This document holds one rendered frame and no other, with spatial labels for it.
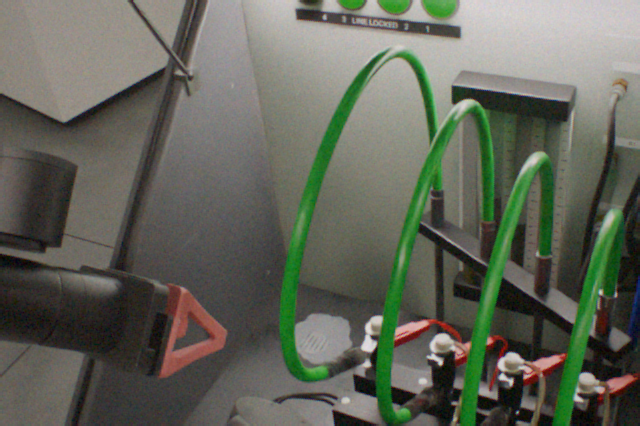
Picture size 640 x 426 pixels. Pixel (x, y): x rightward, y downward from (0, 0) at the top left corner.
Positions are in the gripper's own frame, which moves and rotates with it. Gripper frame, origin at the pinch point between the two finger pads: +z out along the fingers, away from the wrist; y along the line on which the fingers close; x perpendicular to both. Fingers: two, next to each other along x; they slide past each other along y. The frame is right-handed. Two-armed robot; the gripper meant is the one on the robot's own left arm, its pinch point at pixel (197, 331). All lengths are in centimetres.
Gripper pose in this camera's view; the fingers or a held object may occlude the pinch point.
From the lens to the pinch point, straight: 67.8
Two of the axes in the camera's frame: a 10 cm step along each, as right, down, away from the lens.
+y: -7.4, -1.0, 6.7
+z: 6.4, 2.4, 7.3
